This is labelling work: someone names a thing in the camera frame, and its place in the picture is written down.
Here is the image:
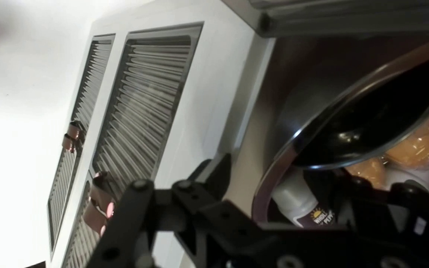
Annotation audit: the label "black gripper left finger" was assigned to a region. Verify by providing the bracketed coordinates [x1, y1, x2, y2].
[89, 153, 234, 268]

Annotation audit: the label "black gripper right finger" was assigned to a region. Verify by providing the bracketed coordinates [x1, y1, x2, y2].
[390, 180, 429, 239]

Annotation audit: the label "silver bowl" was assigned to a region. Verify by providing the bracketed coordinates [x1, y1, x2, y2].
[250, 34, 429, 235]

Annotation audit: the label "brown food pieces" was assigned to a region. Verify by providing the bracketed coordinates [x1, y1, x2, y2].
[387, 113, 429, 169]

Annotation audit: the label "black pepper bottle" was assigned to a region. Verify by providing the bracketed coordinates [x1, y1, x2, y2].
[271, 169, 340, 229]

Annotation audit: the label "white louvered cabinet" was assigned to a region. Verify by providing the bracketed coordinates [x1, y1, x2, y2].
[63, 22, 206, 268]

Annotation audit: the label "copper door handle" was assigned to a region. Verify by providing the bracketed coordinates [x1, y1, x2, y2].
[61, 119, 88, 153]
[82, 169, 122, 235]

